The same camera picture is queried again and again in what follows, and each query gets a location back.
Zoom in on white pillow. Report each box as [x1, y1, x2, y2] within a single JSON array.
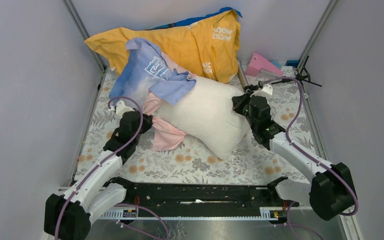
[[156, 76, 250, 160]]

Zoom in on blue Elsa pillowcase pink inside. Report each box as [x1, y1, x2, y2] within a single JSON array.
[[109, 37, 197, 152]]

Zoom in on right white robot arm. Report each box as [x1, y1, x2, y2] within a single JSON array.
[[232, 93, 359, 221]]

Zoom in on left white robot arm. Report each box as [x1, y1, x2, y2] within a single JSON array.
[[43, 109, 153, 240]]

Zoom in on yellow Mickey Mouse pillow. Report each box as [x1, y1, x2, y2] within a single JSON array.
[[85, 10, 241, 84]]

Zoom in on blue cloth behind pillow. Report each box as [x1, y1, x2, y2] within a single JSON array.
[[150, 7, 243, 30]]

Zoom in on metal cylinder rod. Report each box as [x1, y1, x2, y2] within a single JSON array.
[[237, 60, 249, 90]]

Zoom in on pink wedge block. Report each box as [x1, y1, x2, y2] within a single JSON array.
[[244, 52, 284, 78]]

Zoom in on black tripod stand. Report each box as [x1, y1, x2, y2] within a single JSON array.
[[251, 55, 322, 88]]

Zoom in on floral patterned mat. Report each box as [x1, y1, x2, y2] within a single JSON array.
[[72, 70, 315, 185]]

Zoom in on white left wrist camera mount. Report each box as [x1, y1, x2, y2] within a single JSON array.
[[109, 99, 135, 118]]

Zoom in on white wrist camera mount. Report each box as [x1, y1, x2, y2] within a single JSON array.
[[109, 99, 135, 118], [251, 84, 274, 98]]

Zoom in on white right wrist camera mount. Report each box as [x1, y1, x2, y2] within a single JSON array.
[[251, 84, 274, 98]]

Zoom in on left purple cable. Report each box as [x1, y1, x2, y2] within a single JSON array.
[[53, 96, 170, 240]]

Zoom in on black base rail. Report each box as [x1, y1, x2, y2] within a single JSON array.
[[104, 177, 292, 219]]

